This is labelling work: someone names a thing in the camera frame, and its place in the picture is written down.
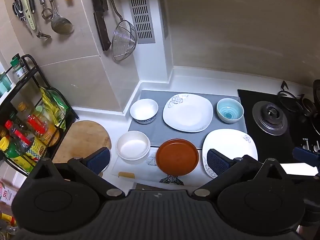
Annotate round steel stove burner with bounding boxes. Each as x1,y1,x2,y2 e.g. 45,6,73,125
252,101,288,136

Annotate yellow box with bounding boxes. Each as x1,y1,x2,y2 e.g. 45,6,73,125
25,139,47,161

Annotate steel wire skimmer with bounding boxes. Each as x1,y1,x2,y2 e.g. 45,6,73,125
102,0,138,62

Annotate grey table mat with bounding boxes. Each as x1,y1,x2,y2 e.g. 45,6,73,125
128,90,248,151

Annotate black pot support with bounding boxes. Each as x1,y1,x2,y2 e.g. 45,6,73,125
276,80,306,113

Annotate black metal rack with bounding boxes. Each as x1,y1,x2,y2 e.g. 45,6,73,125
0,54,80,177

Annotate bottle with red cap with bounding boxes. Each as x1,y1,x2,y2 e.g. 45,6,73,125
4,119,35,151

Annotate white leaf-printed mat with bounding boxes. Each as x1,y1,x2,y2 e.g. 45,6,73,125
111,145,216,187

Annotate oil bottle with yellow cap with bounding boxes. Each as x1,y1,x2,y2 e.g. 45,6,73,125
16,102,35,126

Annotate yellow snack packet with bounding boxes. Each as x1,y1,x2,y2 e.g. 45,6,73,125
39,87,67,131

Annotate black-handled scissors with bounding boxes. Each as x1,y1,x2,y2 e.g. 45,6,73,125
12,0,26,22

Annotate pale green peeler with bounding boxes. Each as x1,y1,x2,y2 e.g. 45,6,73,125
20,0,38,31

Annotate white vent grille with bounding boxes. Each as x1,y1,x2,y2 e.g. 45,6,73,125
124,0,156,44

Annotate round wooden cutting board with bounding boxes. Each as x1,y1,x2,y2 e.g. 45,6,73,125
51,120,111,178

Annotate dark pot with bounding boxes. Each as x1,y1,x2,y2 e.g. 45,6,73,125
301,79,320,120

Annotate brown round plate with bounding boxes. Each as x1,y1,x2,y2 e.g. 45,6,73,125
156,139,200,176

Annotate teal container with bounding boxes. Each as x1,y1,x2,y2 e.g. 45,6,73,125
0,72,12,93

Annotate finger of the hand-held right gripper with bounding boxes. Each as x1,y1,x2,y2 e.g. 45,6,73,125
292,147,320,170
279,163,319,178

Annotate plain white round bowl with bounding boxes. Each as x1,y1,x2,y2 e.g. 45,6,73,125
116,130,151,165

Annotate white bowl with blue pattern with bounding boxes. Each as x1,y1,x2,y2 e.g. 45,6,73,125
129,99,159,125

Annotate black glass gas stove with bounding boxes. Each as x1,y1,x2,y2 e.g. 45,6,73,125
237,89,320,167

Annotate spice jar with green lid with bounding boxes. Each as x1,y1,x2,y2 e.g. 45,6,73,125
10,54,28,81

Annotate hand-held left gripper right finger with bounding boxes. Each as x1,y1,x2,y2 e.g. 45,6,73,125
192,149,288,198

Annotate white square plate small flowers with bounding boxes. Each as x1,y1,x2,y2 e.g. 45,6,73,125
202,129,258,179

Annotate steel ladle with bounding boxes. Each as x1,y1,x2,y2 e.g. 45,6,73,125
46,0,75,36

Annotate teal ceramic bowl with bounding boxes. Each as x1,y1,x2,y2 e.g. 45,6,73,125
216,98,244,124

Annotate black-handled steel utensil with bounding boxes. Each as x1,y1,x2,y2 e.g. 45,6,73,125
26,0,52,40

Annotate white square plate large flower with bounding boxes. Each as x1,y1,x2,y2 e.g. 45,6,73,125
162,93,214,133

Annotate dark cleaver with wooden handle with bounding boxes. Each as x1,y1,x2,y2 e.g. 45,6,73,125
89,0,112,52

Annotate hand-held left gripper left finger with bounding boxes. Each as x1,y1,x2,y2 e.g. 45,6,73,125
32,147,126,200

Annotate oil bottle with red label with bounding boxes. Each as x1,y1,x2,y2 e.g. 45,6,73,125
26,113,51,141

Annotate white box with red print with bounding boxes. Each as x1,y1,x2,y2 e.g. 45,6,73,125
0,180,18,206

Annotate green snack packet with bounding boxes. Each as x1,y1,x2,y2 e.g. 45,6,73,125
50,91,71,116

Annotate green bottle with yellow cap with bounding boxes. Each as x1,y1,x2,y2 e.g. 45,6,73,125
0,137,28,167

